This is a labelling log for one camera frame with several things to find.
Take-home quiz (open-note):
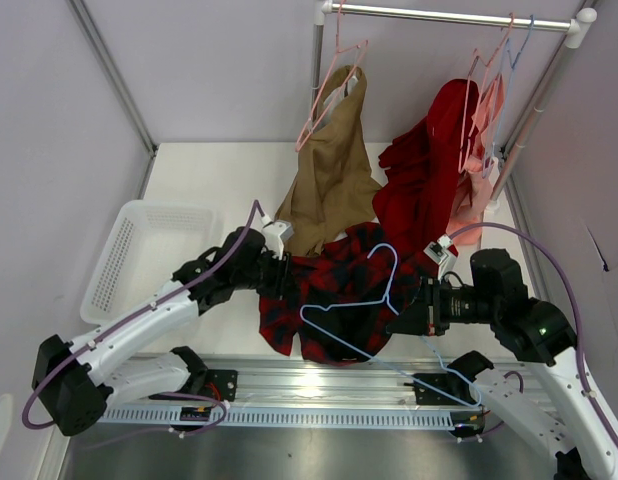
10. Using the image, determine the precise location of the white perforated plastic basket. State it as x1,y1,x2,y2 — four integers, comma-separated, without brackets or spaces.
80,200,223,325

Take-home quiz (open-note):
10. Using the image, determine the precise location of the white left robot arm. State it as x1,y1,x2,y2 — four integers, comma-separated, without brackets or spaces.
32,221,293,437

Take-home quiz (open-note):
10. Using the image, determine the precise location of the red plaid skirt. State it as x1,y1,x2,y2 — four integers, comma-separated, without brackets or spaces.
259,222,425,367

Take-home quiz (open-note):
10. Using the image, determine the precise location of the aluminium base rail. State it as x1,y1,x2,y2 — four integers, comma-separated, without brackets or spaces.
123,355,565,415

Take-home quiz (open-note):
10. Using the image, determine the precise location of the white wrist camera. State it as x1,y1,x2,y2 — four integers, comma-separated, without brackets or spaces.
424,234,458,280
260,214,293,258

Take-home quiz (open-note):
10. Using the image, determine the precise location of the light blue wire hanger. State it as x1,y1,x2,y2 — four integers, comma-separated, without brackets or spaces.
299,242,482,407

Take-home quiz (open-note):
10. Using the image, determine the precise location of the pink hanger with tan skirt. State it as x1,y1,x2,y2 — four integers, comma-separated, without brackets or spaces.
295,1,369,153

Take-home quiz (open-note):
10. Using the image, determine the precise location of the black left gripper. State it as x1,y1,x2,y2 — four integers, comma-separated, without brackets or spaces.
233,246,300,301

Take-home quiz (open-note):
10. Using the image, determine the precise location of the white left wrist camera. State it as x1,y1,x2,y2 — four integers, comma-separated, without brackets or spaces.
260,214,293,258

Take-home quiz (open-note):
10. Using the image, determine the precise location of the red garment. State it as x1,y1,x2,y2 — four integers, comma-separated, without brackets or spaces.
372,79,479,256

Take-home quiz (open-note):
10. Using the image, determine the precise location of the blue hanger at right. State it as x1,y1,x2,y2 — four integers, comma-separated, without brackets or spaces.
481,15,535,179

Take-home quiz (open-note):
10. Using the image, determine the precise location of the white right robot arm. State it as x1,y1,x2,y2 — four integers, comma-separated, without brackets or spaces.
388,249,618,479

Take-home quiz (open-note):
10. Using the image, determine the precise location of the pink garment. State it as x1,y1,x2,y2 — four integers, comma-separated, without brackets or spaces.
442,74,506,247

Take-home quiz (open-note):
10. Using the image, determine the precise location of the tan skirt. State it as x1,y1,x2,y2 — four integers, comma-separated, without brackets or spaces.
276,69,381,257

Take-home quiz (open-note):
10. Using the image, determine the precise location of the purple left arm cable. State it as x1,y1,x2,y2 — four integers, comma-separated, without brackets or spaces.
21,199,263,444

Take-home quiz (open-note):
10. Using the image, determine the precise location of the metal clothes rack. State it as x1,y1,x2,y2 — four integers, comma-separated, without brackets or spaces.
308,0,601,211

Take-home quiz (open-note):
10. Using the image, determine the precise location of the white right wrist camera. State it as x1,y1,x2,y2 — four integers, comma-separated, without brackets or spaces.
424,234,458,280

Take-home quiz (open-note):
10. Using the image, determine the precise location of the white slotted cable duct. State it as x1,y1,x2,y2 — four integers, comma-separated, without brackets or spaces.
100,404,454,431

